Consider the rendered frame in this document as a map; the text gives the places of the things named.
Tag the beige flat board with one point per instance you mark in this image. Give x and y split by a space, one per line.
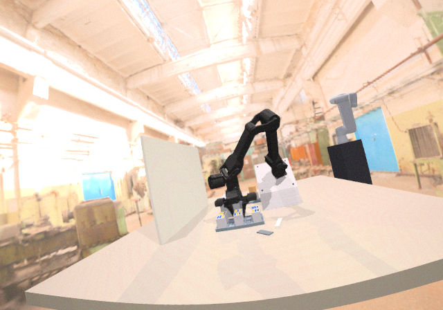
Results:
175 184

